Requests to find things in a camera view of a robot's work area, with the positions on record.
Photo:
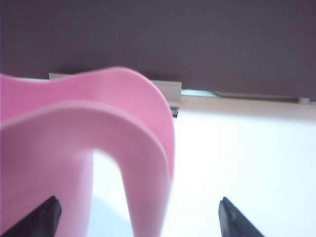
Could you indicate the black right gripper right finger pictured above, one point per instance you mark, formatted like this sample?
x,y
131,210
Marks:
x,y
234,222

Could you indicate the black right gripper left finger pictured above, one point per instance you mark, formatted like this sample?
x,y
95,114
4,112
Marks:
x,y
37,219

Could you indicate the pink plastic watering can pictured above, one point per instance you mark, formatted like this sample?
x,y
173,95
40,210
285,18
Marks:
x,y
61,123

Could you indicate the grey fabric desk partition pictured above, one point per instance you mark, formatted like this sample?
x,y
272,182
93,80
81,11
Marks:
x,y
158,37

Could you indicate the wide grey partition bracket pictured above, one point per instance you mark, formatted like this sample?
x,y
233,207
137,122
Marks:
x,y
169,92

